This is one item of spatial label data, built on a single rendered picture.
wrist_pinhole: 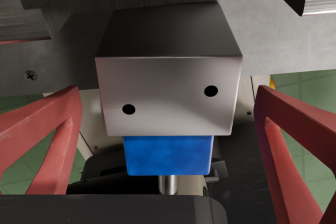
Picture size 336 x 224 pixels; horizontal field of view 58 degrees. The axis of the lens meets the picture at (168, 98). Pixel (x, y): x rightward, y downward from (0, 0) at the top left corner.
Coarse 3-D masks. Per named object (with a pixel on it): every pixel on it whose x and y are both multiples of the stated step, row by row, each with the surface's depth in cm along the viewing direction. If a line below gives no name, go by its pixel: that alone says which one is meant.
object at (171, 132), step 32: (128, 32) 12; (160, 32) 12; (192, 32) 12; (224, 32) 12; (96, 64) 10; (128, 64) 10; (160, 64) 10; (192, 64) 10; (224, 64) 10; (128, 96) 11; (160, 96) 11; (192, 96) 11; (224, 96) 11; (128, 128) 12; (160, 128) 12; (192, 128) 12; (224, 128) 12; (128, 160) 15; (160, 160) 15; (192, 160) 15; (160, 192) 18
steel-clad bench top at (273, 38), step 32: (224, 0) 14; (256, 0) 14; (64, 32) 15; (96, 32) 15; (256, 32) 15; (288, 32) 15; (320, 32) 15; (0, 64) 16; (32, 64) 16; (64, 64) 16; (256, 64) 16; (288, 64) 16; (320, 64) 16; (0, 96) 18
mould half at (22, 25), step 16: (0, 0) 5; (16, 0) 5; (320, 0) 5; (0, 16) 5; (16, 16) 5; (32, 16) 6; (0, 32) 6; (16, 32) 6; (32, 32) 6; (48, 32) 6
